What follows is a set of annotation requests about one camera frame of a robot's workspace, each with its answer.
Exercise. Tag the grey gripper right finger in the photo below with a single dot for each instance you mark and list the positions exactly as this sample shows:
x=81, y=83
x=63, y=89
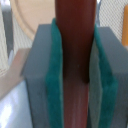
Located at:
x=108, y=71

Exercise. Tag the round wooden plate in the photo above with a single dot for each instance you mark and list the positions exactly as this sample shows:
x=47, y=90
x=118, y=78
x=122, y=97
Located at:
x=31, y=13

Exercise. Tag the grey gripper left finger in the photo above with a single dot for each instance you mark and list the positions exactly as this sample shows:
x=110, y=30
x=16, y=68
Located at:
x=43, y=71

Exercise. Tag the knife with orange handle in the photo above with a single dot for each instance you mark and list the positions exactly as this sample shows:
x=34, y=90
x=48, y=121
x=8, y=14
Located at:
x=14, y=104

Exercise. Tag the red-brown sausage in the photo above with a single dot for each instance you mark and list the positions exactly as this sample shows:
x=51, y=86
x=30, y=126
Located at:
x=75, y=20

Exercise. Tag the beige woven placemat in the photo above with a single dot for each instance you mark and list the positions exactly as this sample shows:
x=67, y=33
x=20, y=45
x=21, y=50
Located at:
x=111, y=13

